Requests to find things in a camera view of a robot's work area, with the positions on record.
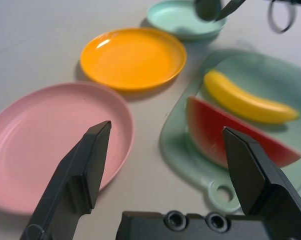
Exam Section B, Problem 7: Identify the red watermelon slice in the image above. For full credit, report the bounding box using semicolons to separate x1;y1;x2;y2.
185;95;301;169

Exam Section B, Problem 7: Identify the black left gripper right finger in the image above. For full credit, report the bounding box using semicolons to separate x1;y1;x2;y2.
222;126;301;240

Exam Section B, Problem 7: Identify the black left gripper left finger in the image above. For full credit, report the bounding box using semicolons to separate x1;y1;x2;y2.
19;120;113;240

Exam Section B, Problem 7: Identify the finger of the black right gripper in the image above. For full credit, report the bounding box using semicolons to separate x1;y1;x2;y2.
214;0;246;22

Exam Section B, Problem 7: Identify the yellow toy banana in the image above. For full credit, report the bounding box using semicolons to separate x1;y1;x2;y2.
203;69;301;125

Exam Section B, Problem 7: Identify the dark green avocado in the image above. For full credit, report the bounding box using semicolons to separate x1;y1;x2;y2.
194;0;223;22

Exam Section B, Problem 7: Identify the mint green round plate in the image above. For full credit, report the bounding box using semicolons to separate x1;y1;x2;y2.
146;0;228;42

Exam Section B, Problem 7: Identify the pink round plate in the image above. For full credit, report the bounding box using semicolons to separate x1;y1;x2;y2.
0;81;136;216

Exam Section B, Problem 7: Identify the yellow round plate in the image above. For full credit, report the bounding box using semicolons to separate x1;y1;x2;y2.
79;26;188;95

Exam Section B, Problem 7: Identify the green cutting board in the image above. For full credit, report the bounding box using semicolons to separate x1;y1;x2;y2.
159;48;301;216

